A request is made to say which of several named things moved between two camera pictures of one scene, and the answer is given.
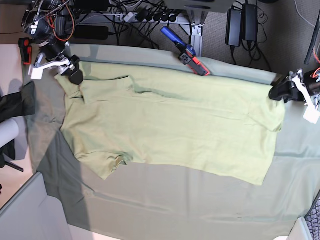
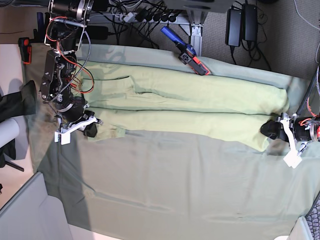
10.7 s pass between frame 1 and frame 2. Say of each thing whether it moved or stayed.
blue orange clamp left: stayed
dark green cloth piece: stayed
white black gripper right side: moved
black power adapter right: stayed
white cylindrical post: stayed
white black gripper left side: moved
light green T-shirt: moved
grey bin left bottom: stayed
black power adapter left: stayed
